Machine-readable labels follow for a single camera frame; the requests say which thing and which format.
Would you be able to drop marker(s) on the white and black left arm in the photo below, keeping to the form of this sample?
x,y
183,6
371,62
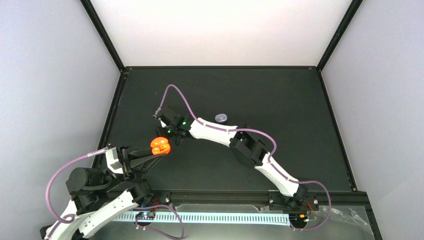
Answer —
x,y
99,195

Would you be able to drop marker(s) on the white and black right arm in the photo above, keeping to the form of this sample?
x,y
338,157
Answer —
x,y
247,147

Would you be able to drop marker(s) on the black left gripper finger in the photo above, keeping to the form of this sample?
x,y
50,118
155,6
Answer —
x,y
140,153
144,164

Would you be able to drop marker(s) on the black right rear frame post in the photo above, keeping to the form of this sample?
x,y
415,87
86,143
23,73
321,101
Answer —
x,y
338,34

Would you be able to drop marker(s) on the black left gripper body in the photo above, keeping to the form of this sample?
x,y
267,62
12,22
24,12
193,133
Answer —
x,y
133,174

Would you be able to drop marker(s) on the black left rear frame post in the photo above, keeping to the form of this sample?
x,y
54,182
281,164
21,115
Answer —
x,y
102,32

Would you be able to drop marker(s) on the light blue slotted cable duct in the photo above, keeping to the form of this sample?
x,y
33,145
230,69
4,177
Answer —
x,y
278,219

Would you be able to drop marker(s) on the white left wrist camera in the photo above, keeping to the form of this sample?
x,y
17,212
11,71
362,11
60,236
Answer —
x,y
113,161

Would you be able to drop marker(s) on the black frame post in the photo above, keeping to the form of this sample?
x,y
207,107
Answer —
x,y
102,32
338,34

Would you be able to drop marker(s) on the lavender earbud charging case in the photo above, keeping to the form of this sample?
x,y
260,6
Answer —
x,y
221,118

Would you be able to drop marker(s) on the orange round bottle cap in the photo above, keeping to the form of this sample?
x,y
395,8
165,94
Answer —
x,y
160,145

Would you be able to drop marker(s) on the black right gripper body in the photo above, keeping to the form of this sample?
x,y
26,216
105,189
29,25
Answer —
x,y
172,132

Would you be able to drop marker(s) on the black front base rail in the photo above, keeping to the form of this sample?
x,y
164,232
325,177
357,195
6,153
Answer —
x,y
273,199

